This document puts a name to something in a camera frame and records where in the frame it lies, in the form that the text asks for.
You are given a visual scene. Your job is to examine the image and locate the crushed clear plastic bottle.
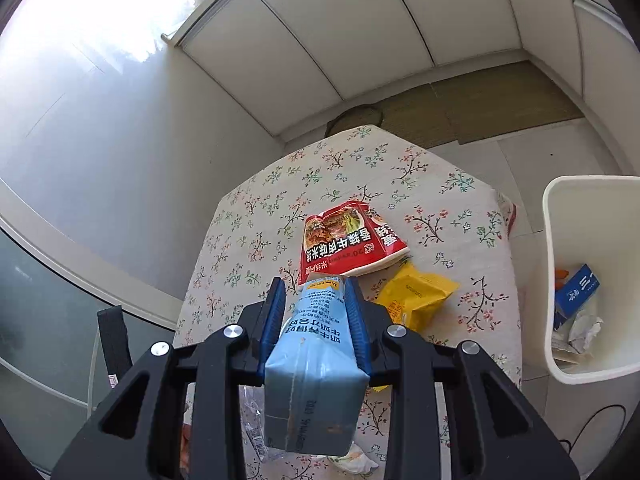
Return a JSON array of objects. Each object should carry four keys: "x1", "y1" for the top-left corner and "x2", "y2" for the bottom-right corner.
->
[{"x1": 237, "y1": 385, "x2": 281, "y2": 461}]

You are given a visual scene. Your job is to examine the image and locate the frosted glass sliding door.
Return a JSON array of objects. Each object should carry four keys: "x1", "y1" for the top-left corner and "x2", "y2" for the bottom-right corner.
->
[{"x1": 0, "y1": 230, "x2": 176, "y2": 461}]

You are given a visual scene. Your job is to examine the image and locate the yellow snack packet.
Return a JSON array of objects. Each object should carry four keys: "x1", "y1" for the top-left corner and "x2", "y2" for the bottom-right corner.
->
[{"x1": 375, "y1": 261, "x2": 461, "y2": 333}]

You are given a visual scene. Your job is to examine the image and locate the white kitchen countertop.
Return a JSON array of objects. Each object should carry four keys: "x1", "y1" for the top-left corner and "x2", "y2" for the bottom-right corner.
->
[{"x1": 162, "y1": 0, "x2": 271, "y2": 41}]

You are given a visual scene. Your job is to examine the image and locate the black chair back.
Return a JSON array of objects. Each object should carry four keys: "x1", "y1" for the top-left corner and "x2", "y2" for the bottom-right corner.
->
[{"x1": 97, "y1": 305, "x2": 133, "y2": 391}]

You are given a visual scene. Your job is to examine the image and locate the light blue milk carton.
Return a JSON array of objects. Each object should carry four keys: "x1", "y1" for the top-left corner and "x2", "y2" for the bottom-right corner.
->
[{"x1": 263, "y1": 274, "x2": 371, "y2": 457}]

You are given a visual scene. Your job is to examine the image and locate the white tissue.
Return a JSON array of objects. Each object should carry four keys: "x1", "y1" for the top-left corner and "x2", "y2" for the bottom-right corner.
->
[
  {"x1": 327, "y1": 440, "x2": 381, "y2": 476},
  {"x1": 567, "y1": 310, "x2": 603, "y2": 356}
]

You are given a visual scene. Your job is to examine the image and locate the black cable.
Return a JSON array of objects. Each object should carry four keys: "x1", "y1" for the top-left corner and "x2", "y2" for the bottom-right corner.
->
[{"x1": 557, "y1": 405, "x2": 626, "y2": 453}]

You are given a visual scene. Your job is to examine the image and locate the brown floor mat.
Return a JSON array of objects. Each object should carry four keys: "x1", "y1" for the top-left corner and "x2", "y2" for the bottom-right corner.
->
[{"x1": 380, "y1": 60, "x2": 586, "y2": 148}]

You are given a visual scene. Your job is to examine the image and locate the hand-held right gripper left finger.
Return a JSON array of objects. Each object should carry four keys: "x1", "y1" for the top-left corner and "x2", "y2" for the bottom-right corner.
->
[{"x1": 50, "y1": 276, "x2": 288, "y2": 480}]

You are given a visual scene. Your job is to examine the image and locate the white kitchen cabinet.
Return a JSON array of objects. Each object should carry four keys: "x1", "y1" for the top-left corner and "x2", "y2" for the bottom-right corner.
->
[{"x1": 175, "y1": 0, "x2": 640, "y2": 143}]

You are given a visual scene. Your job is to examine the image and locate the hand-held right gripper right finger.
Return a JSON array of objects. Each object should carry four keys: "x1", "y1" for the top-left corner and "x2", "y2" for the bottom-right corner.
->
[{"x1": 345, "y1": 276, "x2": 581, "y2": 480}]

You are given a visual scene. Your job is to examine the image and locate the white plastic bin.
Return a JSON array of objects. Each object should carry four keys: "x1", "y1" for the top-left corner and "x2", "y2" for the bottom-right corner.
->
[{"x1": 527, "y1": 175, "x2": 640, "y2": 386}]

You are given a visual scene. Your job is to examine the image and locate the blue cardboard box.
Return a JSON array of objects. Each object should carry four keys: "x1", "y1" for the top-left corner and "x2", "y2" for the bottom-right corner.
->
[{"x1": 554, "y1": 263, "x2": 601, "y2": 318}]

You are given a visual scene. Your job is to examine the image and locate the red snack bag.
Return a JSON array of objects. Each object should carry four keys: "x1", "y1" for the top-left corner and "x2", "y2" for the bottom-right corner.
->
[{"x1": 299, "y1": 200, "x2": 411, "y2": 286}]

